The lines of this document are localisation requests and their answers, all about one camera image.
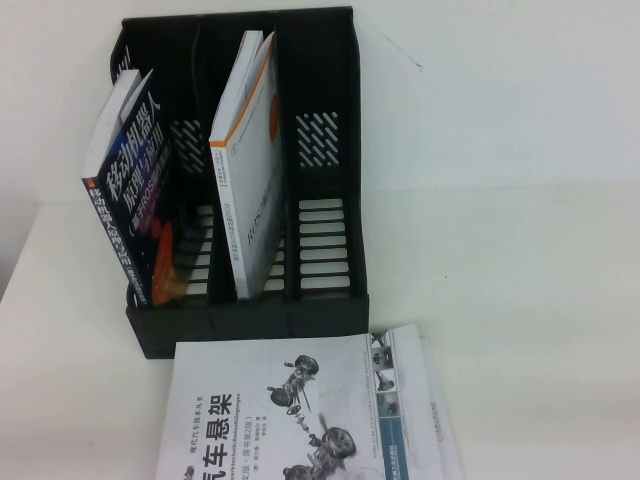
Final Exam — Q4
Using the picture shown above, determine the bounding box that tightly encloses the white orange ROS2 book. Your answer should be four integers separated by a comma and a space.
207, 30, 284, 301

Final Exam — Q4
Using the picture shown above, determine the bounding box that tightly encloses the white car suspension book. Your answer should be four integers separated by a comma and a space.
154, 322, 474, 480

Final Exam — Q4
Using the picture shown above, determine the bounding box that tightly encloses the black plastic book stand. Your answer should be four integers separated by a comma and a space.
107, 4, 372, 361

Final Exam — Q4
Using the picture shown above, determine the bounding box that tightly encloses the dark blue robotics book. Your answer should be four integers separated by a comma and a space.
79, 69, 174, 307

